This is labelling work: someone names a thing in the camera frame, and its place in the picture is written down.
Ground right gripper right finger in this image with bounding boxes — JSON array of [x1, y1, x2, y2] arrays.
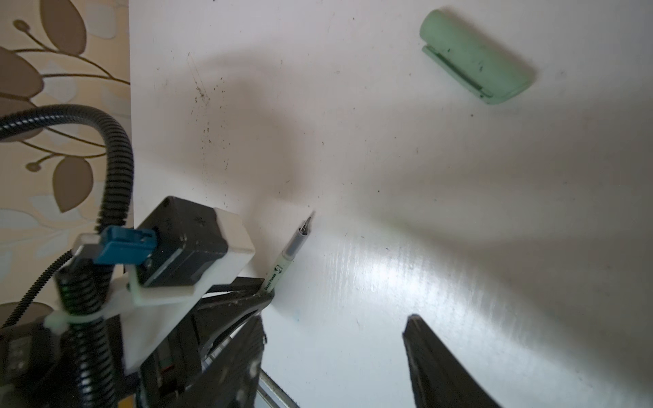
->
[[402, 314, 498, 407]]

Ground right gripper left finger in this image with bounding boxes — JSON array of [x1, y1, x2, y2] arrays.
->
[[173, 316, 265, 408]]

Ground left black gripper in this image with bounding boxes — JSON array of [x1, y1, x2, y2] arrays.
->
[[135, 277, 275, 407]]

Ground green pen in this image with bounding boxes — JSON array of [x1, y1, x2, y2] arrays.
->
[[258, 211, 316, 294]]

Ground green pen cap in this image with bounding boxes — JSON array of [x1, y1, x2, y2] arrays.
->
[[419, 10, 535, 105]]

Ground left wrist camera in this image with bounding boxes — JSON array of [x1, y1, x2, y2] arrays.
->
[[44, 197, 255, 373]]

